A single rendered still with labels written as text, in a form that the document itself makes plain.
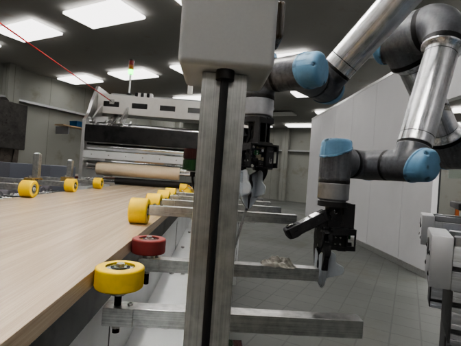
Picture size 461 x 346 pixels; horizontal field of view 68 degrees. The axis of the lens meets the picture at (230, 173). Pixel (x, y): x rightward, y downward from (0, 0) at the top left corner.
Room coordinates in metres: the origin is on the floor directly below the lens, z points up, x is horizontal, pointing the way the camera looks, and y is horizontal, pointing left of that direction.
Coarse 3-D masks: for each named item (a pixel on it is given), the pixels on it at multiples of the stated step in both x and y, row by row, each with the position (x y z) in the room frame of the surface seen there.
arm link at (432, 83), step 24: (432, 24) 0.83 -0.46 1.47; (456, 24) 0.80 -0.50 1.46; (432, 48) 0.81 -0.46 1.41; (456, 48) 0.80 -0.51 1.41; (432, 72) 0.79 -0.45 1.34; (432, 96) 0.77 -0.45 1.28; (408, 120) 0.79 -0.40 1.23; (432, 120) 0.76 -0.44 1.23; (408, 144) 0.76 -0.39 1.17; (432, 144) 0.77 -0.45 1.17; (384, 168) 0.80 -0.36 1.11; (408, 168) 0.74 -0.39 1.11; (432, 168) 0.73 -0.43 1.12
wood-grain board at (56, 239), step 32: (64, 192) 1.99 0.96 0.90; (96, 192) 2.16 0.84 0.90; (128, 192) 2.36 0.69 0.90; (0, 224) 0.89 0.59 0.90; (32, 224) 0.92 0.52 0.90; (64, 224) 0.95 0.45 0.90; (96, 224) 0.99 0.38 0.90; (128, 224) 1.03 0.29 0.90; (0, 256) 0.60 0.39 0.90; (32, 256) 0.62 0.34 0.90; (64, 256) 0.63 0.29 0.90; (96, 256) 0.65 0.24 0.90; (0, 288) 0.45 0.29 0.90; (32, 288) 0.46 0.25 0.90; (64, 288) 0.47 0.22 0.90; (0, 320) 0.36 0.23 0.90; (32, 320) 0.37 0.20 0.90
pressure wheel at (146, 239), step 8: (136, 240) 0.79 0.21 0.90; (144, 240) 0.79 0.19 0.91; (152, 240) 0.79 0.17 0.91; (160, 240) 0.80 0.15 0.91; (136, 248) 0.79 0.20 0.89; (144, 248) 0.78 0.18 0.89; (152, 248) 0.79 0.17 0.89; (160, 248) 0.80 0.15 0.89; (144, 256) 0.81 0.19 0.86; (152, 256) 0.82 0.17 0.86; (144, 280) 0.82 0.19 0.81
